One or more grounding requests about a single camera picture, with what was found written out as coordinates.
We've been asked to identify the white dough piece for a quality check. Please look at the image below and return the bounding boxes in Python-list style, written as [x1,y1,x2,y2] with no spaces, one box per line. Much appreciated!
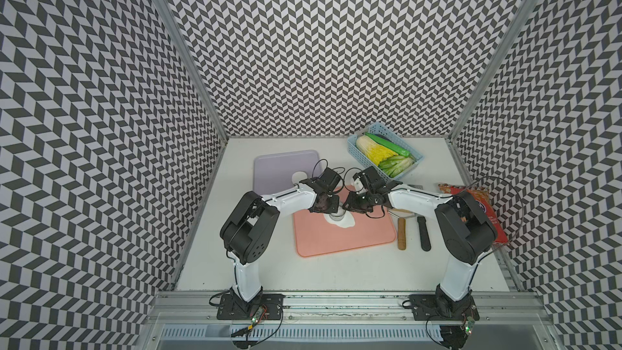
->
[324,212,356,228]

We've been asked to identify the wooden rolling pin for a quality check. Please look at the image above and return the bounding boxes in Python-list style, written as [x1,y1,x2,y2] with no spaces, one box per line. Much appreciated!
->
[388,209,417,251]

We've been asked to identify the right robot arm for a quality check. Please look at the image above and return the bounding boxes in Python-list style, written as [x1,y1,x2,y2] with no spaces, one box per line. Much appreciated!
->
[343,167,497,303]

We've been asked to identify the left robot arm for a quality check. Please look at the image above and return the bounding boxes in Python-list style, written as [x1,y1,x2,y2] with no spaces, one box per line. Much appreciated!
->
[220,168,342,308]

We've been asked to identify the stack of white dumpling wrappers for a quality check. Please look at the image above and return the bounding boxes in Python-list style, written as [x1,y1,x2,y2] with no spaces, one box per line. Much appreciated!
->
[292,171,309,185]

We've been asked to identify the green lettuce leaves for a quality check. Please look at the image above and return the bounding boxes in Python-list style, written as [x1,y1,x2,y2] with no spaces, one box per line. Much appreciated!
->
[378,155,414,178]

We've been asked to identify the yellow napa cabbage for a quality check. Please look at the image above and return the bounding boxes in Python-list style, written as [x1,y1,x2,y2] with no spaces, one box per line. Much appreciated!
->
[356,134,397,165]

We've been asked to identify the light blue perforated plastic basket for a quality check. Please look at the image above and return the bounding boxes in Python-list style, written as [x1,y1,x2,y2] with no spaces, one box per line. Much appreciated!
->
[348,122,424,181]

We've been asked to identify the purple plastic tray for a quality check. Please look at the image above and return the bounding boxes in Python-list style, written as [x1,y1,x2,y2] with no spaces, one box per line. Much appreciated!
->
[253,150,320,195]

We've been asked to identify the pink cutting board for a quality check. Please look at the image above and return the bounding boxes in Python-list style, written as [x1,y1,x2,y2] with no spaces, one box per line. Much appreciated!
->
[293,207,397,258]

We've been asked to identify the red snack bag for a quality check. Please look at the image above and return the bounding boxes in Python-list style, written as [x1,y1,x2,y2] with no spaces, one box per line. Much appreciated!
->
[437,183,509,244]

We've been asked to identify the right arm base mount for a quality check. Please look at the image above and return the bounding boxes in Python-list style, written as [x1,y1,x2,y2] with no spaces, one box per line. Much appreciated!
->
[402,293,480,322]

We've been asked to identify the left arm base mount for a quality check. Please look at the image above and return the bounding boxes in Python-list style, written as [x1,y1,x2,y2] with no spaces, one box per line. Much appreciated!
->
[216,289,285,321]

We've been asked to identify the metal base rail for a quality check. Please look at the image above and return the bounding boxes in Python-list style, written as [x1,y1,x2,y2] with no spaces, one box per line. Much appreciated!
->
[136,291,558,349]

